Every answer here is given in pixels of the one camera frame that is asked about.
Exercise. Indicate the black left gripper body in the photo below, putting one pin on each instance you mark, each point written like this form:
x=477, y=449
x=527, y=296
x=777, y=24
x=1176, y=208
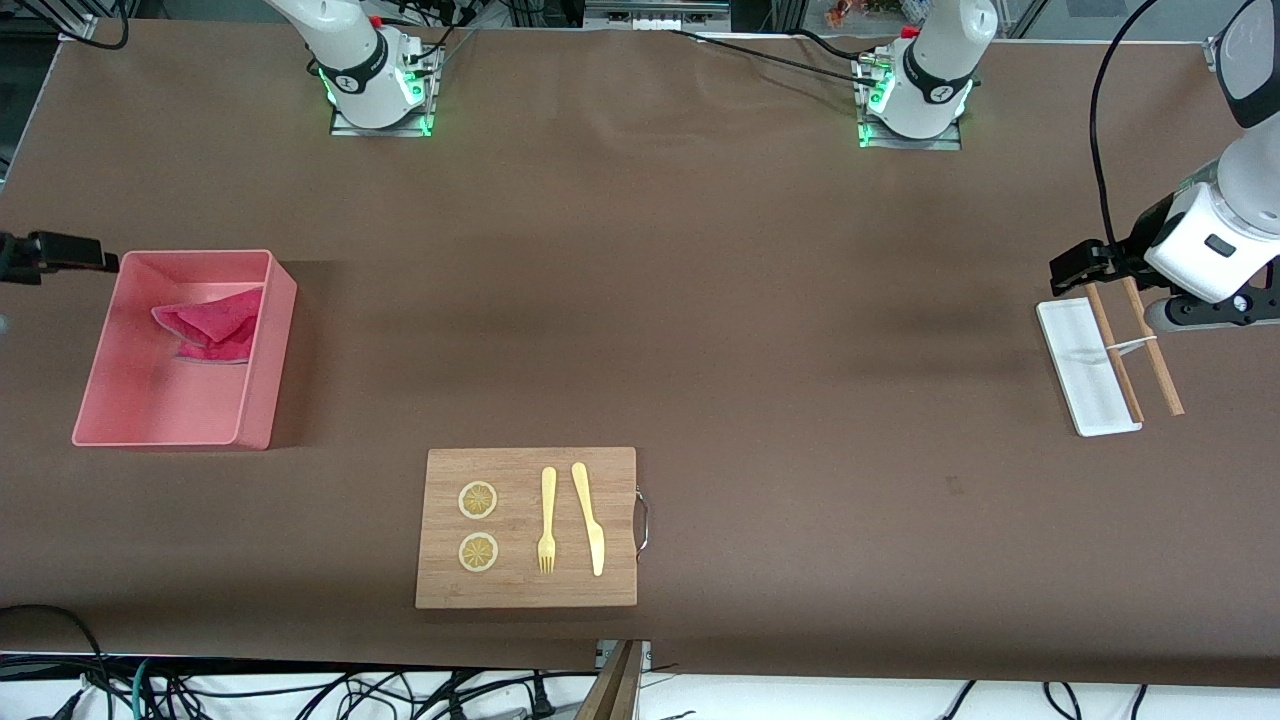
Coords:
x=1140, y=243

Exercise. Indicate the magenta pink cloth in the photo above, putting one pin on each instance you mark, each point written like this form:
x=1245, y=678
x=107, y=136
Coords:
x=220, y=325

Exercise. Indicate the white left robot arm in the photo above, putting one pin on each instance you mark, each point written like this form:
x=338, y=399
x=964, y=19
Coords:
x=935, y=60

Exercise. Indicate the brown wooden chopstick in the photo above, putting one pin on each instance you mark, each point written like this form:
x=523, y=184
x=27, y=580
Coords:
x=1150, y=340
x=1110, y=340

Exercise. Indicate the small white strip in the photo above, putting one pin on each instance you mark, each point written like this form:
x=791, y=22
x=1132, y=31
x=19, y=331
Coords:
x=1132, y=344

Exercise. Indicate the white rectangular tray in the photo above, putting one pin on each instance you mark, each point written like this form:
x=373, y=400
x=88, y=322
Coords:
x=1075, y=360

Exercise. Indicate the pink plastic bin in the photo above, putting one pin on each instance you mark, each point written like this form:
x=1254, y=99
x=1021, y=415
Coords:
x=160, y=400

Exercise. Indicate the brown paper table cover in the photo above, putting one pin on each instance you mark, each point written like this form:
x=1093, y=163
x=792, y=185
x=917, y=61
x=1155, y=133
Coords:
x=700, y=300

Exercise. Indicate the lemon slice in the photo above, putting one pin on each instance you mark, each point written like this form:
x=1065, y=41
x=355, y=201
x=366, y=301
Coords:
x=478, y=553
x=478, y=500

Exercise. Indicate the grey metal box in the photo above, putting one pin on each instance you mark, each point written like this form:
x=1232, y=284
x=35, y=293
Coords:
x=655, y=12

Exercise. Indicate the yellow plastic fork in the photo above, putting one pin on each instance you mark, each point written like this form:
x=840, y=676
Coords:
x=548, y=500

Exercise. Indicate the wooden cutting board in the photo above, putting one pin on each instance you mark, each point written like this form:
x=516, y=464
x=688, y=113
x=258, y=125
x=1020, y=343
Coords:
x=520, y=590

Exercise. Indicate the yellow plastic knife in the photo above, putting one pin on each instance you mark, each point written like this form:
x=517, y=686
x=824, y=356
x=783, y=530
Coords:
x=590, y=520

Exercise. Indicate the brown wooden plank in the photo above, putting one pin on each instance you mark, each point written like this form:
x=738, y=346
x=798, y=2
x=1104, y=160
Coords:
x=612, y=690

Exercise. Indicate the black power plug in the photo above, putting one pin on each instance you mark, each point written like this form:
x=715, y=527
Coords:
x=541, y=700

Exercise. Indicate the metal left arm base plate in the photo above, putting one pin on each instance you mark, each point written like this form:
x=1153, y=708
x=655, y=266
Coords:
x=945, y=143

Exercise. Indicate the aluminium frame profile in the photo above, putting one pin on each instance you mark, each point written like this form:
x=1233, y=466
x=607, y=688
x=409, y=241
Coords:
x=75, y=22
x=1215, y=52

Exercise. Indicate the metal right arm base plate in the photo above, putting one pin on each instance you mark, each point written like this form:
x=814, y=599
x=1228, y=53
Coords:
x=345, y=130

